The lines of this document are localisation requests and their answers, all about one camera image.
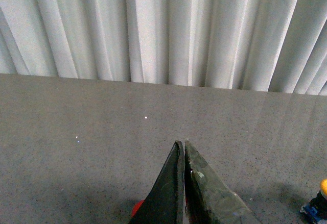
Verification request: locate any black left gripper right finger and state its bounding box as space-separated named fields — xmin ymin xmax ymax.
xmin=184 ymin=141 xmax=259 ymax=223

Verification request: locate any white pleated curtain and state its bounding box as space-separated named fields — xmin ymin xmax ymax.
xmin=1 ymin=0 xmax=326 ymax=95

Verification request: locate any red object under gripper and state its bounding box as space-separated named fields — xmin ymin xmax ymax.
xmin=131 ymin=200 xmax=144 ymax=217

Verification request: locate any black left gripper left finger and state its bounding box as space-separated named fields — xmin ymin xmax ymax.
xmin=129 ymin=141 xmax=185 ymax=223

